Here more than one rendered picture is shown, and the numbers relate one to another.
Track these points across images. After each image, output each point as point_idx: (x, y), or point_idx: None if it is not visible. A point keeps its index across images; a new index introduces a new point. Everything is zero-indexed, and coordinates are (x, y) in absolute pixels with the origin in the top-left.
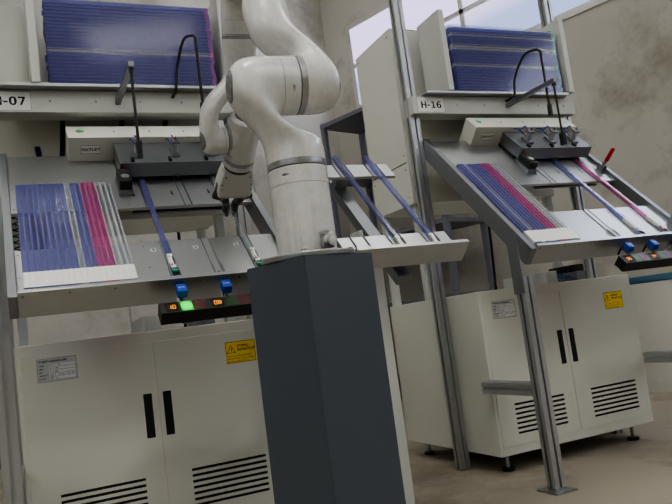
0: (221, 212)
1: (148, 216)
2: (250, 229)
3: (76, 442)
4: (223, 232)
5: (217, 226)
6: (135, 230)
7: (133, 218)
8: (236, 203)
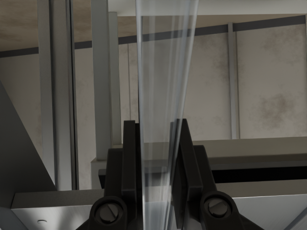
0: (99, 165)
1: (232, 159)
2: (42, 120)
3: None
4: (98, 127)
5: (108, 139)
6: (209, 143)
7: (257, 156)
8: (127, 217)
